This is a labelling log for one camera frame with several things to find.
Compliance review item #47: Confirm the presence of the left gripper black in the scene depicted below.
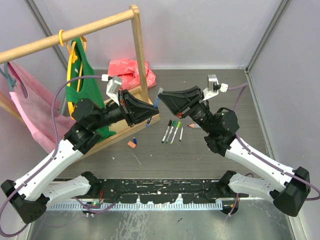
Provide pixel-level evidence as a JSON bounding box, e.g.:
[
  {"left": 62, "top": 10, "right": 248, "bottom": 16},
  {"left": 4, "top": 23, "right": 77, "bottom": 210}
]
[{"left": 90, "top": 88, "right": 159, "bottom": 130}]

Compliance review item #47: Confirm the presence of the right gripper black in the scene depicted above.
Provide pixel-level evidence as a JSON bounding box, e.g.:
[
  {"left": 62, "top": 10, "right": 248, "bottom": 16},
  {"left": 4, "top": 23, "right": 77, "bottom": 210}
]
[{"left": 157, "top": 85, "right": 215, "bottom": 135}]

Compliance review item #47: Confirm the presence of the clear pen cap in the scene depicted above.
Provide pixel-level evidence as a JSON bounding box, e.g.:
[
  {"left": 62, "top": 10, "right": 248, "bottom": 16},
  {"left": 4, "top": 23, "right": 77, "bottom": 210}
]
[{"left": 158, "top": 87, "right": 164, "bottom": 94}]

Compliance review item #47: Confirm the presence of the blue pen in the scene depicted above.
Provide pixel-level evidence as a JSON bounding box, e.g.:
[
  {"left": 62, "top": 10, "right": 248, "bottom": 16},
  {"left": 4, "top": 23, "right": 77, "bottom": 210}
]
[{"left": 145, "top": 96, "right": 160, "bottom": 127}]

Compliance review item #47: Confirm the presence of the white pen black tip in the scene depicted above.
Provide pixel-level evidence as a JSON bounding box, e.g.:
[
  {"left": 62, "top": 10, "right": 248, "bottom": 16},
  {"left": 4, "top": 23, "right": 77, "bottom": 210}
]
[{"left": 161, "top": 125, "right": 170, "bottom": 143}]

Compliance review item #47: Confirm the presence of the long white green pen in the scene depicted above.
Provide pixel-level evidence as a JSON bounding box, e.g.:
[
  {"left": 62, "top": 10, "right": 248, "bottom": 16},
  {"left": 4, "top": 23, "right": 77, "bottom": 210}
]
[{"left": 165, "top": 126, "right": 174, "bottom": 143}]

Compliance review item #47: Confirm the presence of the short white pen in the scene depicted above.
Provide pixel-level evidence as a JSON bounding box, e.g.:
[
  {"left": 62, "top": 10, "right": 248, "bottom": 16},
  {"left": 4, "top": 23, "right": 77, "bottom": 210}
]
[{"left": 179, "top": 127, "right": 184, "bottom": 142}]

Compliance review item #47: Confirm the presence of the white pen green tip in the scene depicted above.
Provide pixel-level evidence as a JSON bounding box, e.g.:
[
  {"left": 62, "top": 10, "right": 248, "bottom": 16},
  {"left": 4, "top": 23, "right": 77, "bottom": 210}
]
[{"left": 170, "top": 127, "right": 179, "bottom": 144}]

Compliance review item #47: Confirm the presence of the light green pen cap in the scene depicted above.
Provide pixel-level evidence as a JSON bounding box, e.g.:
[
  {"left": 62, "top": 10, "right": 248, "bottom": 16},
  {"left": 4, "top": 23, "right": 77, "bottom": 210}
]
[{"left": 176, "top": 121, "right": 181, "bottom": 129}]

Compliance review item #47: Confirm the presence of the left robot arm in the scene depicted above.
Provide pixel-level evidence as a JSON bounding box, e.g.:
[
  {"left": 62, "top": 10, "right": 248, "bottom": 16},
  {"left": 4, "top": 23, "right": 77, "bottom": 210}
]
[{"left": 0, "top": 90, "right": 159, "bottom": 224}]

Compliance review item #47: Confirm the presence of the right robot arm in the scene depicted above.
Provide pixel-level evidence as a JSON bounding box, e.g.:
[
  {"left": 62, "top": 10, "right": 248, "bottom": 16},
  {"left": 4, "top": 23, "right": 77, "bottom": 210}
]
[{"left": 158, "top": 83, "right": 311, "bottom": 217}]

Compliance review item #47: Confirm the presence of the wooden clothes rack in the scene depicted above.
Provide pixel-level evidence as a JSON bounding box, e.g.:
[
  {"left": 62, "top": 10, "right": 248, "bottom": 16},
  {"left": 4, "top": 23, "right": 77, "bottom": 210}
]
[{"left": 0, "top": 4, "right": 161, "bottom": 163}]

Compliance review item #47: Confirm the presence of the grey pencil orange tip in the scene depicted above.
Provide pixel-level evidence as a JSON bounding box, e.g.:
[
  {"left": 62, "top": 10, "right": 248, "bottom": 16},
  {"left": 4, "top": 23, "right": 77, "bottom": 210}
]
[{"left": 188, "top": 123, "right": 201, "bottom": 129}]

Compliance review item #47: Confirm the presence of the orange eraser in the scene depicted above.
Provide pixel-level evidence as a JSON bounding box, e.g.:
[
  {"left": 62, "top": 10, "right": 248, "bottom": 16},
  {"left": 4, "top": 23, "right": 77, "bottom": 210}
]
[{"left": 127, "top": 141, "right": 136, "bottom": 149}]

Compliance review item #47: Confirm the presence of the red patterned cloth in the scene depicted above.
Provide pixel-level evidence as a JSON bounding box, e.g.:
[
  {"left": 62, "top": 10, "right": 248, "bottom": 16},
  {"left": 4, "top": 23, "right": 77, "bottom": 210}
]
[{"left": 107, "top": 59, "right": 156, "bottom": 90}]

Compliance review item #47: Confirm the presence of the green tank top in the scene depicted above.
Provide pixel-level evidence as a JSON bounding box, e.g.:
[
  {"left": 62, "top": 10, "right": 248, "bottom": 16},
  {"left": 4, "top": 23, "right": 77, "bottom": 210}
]
[{"left": 65, "top": 38, "right": 117, "bottom": 144}]

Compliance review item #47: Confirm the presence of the yellow plastic hanger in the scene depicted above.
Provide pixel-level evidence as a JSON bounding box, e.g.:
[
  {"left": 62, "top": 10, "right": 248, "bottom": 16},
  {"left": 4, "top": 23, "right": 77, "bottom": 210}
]
[{"left": 58, "top": 29, "right": 88, "bottom": 118}]

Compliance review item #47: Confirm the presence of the pink shirt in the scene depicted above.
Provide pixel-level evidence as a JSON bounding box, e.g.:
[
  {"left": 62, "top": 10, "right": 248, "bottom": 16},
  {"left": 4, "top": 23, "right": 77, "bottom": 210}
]
[{"left": 6, "top": 61, "right": 78, "bottom": 154}]

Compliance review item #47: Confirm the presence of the grey blue hanger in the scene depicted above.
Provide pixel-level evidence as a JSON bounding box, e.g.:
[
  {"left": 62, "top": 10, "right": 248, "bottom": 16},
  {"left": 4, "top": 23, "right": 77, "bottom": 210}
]
[{"left": 0, "top": 62, "right": 28, "bottom": 98}]

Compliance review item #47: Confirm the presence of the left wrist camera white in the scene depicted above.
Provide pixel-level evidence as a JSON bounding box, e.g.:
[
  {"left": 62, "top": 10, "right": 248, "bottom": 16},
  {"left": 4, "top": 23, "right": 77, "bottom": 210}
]
[{"left": 101, "top": 74, "right": 122, "bottom": 105}]

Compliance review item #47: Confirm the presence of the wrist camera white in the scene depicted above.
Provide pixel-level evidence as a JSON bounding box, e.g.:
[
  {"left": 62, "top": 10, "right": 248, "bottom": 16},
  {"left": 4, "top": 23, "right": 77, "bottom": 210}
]
[
  {"left": 202, "top": 74, "right": 229, "bottom": 101},
  {"left": 101, "top": 74, "right": 122, "bottom": 105}
]

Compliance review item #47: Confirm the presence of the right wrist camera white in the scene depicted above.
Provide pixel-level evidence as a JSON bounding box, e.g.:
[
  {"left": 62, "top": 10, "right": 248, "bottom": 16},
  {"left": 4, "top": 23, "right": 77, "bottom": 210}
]
[{"left": 202, "top": 74, "right": 229, "bottom": 101}]

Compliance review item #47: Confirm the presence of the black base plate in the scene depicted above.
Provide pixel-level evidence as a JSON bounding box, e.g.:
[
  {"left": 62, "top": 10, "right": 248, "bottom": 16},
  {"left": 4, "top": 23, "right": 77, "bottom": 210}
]
[{"left": 71, "top": 177, "right": 241, "bottom": 204}]

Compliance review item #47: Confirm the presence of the white cable duct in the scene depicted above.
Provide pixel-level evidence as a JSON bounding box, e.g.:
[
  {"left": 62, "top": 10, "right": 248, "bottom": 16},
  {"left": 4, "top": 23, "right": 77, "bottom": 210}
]
[{"left": 47, "top": 200, "right": 223, "bottom": 211}]

